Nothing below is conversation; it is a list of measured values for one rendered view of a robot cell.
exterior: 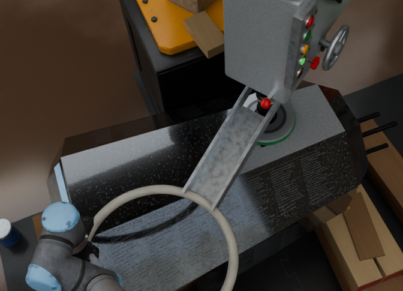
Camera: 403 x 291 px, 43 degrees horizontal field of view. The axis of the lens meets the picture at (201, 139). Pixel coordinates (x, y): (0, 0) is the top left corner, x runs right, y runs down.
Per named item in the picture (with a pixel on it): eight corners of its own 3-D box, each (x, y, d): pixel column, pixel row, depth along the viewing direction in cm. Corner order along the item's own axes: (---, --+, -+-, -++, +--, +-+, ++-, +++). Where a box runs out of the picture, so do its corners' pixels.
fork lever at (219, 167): (279, 20, 181) (279, 12, 176) (330, 42, 174) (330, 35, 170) (176, 189, 171) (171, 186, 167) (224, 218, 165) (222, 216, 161)
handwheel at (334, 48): (318, 37, 169) (325, 3, 156) (346, 49, 166) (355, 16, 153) (296, 68, 163) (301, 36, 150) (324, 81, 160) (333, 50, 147)
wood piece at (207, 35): (184, 28, 219) (183, 19, 215) (204, 18, 222) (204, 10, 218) (208, 59, 210) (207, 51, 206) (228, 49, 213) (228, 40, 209)
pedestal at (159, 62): (132, 73, 308) (105, -23, 244) (233, 37, 317) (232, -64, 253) (170, 162, 276) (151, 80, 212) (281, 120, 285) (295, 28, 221)
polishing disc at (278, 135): (306, 123, 186) (307, 122, 185) (258, 152, 181) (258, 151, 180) (271, 84, 195) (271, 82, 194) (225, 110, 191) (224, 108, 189)
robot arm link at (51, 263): (74, 295, 125) (88, 247, 132) (30, 279, 120) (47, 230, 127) (59, 300, 132) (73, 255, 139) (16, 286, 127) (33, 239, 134)
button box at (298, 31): (296, 67, 150) (308, -5, 125) (304, 71, 149) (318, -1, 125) (282, 86, 147) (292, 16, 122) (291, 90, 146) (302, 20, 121)
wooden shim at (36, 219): (32, 218, 263) (32, 216, 261) (51, 210, 264) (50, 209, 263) (44, 262, 251) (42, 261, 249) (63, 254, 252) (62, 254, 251)
